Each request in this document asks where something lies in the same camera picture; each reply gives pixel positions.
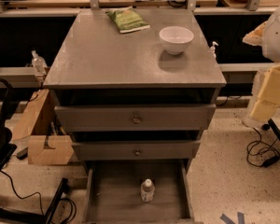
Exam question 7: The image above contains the grey drawer cabinet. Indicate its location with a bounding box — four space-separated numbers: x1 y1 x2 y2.
42 7 228 170

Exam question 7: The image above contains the light wooden crate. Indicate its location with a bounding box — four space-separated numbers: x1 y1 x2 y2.
12 90 74 165

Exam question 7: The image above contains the black power adapter cable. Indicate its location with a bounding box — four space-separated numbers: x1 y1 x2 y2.
245 127 280 169

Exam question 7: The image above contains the green snack bag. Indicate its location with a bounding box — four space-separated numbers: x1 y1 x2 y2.
105 7 150 34

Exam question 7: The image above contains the black stand leg right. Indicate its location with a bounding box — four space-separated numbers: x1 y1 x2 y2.
262 119 280 142

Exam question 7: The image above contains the grey open bottom drawer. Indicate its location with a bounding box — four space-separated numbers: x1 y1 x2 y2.
82 160 202 224

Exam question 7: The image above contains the small white pump bottle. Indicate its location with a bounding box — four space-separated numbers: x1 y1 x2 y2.
210 41 218 59

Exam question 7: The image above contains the white ceramic bowl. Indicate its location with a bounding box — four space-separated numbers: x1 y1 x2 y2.
159 26 194 55

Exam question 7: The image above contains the grey top drawer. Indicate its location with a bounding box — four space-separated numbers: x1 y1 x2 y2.
55 105 216 133

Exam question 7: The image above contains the black floor cable left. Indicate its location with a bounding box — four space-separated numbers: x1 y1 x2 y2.
0 170 77 224

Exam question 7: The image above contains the black chair frame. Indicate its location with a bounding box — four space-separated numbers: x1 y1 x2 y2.
0 78 69 224

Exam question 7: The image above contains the grey middle drawer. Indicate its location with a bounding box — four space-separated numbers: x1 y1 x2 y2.
72 140 200 161

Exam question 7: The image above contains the clear sanitizer bottle left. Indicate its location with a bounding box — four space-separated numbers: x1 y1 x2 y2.
32 50 47 75

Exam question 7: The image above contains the clear plastic water bottle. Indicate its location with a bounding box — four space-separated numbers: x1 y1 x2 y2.
141 179 155 203

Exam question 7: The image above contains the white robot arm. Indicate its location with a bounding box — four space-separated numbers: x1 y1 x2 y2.
243 6 280 121

